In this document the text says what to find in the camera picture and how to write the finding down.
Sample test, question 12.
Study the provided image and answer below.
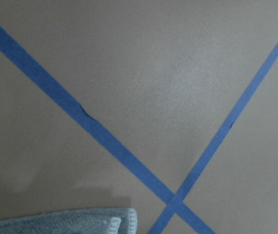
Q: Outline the pink towel with grey edge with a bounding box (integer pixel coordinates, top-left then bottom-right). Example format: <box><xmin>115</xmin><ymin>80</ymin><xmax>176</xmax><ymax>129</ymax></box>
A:
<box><xmin>0</xmin><ymin>208</ymin><xmax>138</xmax><ymax>234</ymax></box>

